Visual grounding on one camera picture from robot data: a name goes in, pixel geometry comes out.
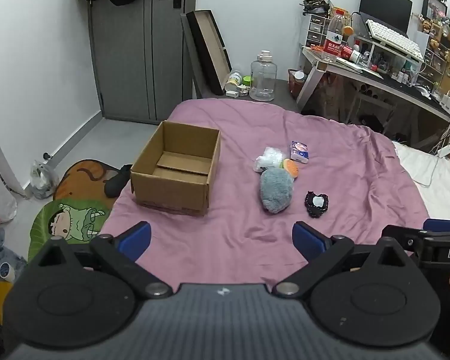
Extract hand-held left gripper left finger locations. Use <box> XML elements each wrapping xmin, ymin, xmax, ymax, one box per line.
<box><xmin>30</xmin><ymin>220</ymin><xmax>173</xmax><ymax>300</ymax></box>

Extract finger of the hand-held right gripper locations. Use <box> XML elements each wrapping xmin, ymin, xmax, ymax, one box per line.
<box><xmin>382</xmin><ymin>224</ymin><xmax>425</xmax><ymax>253</ymax></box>
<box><xmin>423</xmin><ymin>218</ymin><xmax>450</xmax><ymax>232</ymax></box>

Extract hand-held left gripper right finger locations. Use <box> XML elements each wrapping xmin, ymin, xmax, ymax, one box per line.
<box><xmin>272</xmin><ymin>220</ymin><xmax>417</xmax><ymax>299</ymax></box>

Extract grey plush toy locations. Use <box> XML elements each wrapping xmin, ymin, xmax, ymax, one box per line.
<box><xmin>260</xmin><ymin>167</ymin><xmax>295</xmax><ymax>215</ymax></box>

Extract brown cardboard box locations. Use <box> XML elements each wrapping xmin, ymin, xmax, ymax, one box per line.
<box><xmin>130</xmin><ymin>120</ymin><xmax>221</xmax><ymax>217</ymax></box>

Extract burger plush toy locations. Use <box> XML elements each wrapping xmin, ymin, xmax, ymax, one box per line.
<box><xmin>281</xmin><ymin>158</ymin><xmax>300</xmax><ymax>178</ymax></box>

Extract blue tissue pack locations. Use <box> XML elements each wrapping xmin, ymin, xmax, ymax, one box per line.
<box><xmin>289</xmin><ymin>141</ymin><xmax>310</xmax><ymax>164</ymax></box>

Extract white soft pack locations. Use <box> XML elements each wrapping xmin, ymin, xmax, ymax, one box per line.
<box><xmin>253</xmin><ymin>155</ymin><xmax>273</xmax><ymax>173</ymax></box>

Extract white bedding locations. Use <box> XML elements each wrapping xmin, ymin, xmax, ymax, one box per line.
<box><xmin>392</xmin><ymin>140</ymin><xmax>450</xmax><ymax>223</ymax></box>

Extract black lace hair accessory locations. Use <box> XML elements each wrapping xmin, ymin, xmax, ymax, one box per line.
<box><xmin>304</xmin><ymin>191</ymin><xmax>330</xmax><ymax>218</ymax></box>

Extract black slipper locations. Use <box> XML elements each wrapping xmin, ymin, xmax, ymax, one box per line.
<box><xmin>104</xmin><ymin>164</ymin><xmax>133</xmax><ymax>198</ymax></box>

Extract green cartoon rug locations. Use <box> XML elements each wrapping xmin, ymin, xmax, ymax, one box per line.
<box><xmin>28</xmin><ymin>199</ymin><xmax>112</xmax><ymax>264</ymax></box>

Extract orange cat rug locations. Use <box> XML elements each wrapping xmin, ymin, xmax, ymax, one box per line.
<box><xmin>52</xmin><ymin>160</ymin><xmax>127</xmax><ymax>215</ymax></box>

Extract clear bubble wrap bag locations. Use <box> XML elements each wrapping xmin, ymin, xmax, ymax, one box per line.
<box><xmin>262</xmin><ymin>147</ymin><xmax>285</xmax><ymax>168</ymax></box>

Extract grey plastic bag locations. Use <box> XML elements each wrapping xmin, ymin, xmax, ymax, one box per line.
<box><xmin>29</xmin><ymin>159</ymin><xmax>60</xmax><ymax>200</ymax></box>

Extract pink bed sheet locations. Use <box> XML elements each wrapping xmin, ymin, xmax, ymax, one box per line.
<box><xmin>97</xmin><ymin>97</ymin><xmax>430</xmax><ymax>297</ymax></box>

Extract blue grey plush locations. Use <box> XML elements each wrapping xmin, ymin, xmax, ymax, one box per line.
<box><xmin>0</xmin><ymin>228</ymin><xmax>27</xmax><ymax>290</ymax></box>

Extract brown paper bag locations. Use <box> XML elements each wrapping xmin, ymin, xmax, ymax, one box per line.
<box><xmin>310</xmin><ymin>70</ymin><xmax>346</xmax><ymax>115</ymax></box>

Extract white desk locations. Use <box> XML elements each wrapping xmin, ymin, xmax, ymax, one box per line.
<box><xmin>296</xmin><ymin>46</ymin><xmax>450</xmax><ymax>151</ymax></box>

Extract brown basket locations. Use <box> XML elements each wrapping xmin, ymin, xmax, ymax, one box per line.
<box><xmin>287</xmin><ymin>68</ymin><xmax>308</xmax><ymax>100</ymax></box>

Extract small white chargers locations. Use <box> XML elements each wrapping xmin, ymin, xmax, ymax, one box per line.
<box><xmin>225</xmin><ymin>85</ymin><xmax>250</xmax><ymax>98</ymax></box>

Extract clear plastic water jug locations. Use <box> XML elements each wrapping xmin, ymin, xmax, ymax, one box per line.
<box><xmin>249</xmin><ymin>50</ymin><xmax>278</xmax><ymax>102</ymax></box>

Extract grey door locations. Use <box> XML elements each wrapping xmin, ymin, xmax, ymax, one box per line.
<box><xmin>88</xmin><ymin>0</ymin><xmax>198</xmax><ymax>125</ymax></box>

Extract white supplement bottle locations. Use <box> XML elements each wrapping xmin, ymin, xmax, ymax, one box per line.
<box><xmin>225</xmin><ymin>69</ymin><xmax>245</xmax><ymax>92</ymax></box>

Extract white desk riser shelf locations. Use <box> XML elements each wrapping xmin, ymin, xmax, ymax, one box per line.
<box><xmin>354</xmin><ymin>34</ymin><xmax>425</xmax><ymax>80</ymax></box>

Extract red can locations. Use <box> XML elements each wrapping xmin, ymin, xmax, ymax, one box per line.
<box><xmin>339</xmin><ymin>44</ymin><xmax>361</xmax><ymax>63</ymax></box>

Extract white keyboard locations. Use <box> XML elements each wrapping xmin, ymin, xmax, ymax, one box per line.
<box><xmin>365</xmin><ymin>19</ymin><xmax>425</xmax><ymax>63</ymax></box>

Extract long black box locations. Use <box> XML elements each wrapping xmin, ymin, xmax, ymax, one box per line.
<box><xmin>180</xmin><ymin>9</ymin><xmax>233</xmax><ymax>97</ymax></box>

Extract red label water bottle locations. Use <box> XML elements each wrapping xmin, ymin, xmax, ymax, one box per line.
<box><xmin>322</xmin><ymin>7</ymin><xmax>352</xmax><ymax>65</ymax></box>

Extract small drawer organizer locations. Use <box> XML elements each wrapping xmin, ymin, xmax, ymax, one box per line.
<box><xmin>305</xmin><ymin>13</ymin><xmax>331</xmax><ymax>50</ymax></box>

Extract black monitor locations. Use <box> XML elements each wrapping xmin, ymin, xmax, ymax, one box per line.
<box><xmin>358</xmin><ymin>0</ymin><xmax>413</xmax><ymax>35</ymax></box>

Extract dark model figure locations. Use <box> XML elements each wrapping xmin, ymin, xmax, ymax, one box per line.
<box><xmin>299</xmin><ymin>0</ymin><xmax>330</xmax><ymax>17</ymax></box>

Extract black picture frame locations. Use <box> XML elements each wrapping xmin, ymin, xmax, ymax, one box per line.
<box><xmin>421</xmin><ymin>0</ymin><xmax>448</xmax><ymax>22</ymax></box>

